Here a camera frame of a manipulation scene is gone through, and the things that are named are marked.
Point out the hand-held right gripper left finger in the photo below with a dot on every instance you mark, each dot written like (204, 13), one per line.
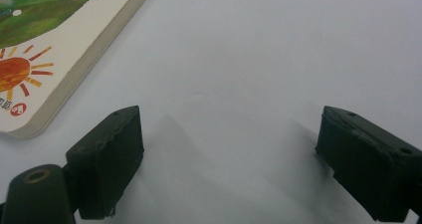
(106, 164)

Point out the white caterpillar picture book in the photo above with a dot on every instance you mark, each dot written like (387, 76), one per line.
(59, 44)

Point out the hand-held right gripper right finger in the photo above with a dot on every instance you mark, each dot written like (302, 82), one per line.
(371, 164)

